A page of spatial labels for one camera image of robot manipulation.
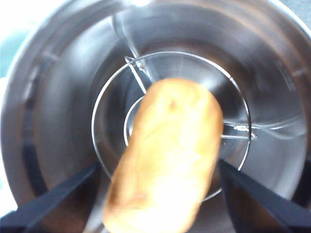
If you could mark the brown potato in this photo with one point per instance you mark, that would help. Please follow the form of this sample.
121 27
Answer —
165 157

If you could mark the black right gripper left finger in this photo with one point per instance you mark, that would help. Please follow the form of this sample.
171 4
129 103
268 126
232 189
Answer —
48 201

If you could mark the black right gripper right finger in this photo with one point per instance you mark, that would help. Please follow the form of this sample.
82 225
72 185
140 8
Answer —
262 206

